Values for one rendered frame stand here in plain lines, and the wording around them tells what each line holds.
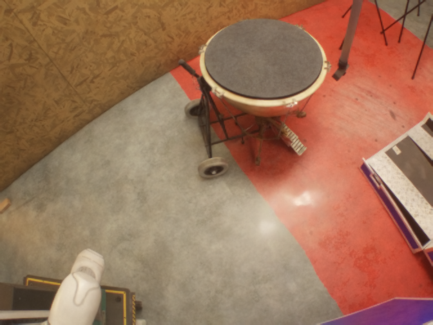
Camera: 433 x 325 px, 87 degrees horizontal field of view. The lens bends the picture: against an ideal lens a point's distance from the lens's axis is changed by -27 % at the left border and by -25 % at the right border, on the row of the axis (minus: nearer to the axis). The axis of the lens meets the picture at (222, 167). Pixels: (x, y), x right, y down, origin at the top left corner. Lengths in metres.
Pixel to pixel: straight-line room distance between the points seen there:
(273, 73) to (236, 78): 0.19
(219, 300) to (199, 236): 0.47
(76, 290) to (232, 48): 1.41
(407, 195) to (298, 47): 1.29
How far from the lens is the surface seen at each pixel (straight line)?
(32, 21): 2.13
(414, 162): 2.46
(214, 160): 1.95
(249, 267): 1.95
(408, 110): 2.74
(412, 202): 2.20
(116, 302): 1.84
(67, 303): 0.90
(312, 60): 1.63
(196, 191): 2.11
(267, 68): 1.55
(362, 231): 2.10
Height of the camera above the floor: 1.95
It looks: 65 degrees down
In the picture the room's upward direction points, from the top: 18 degrees counter-clockwise
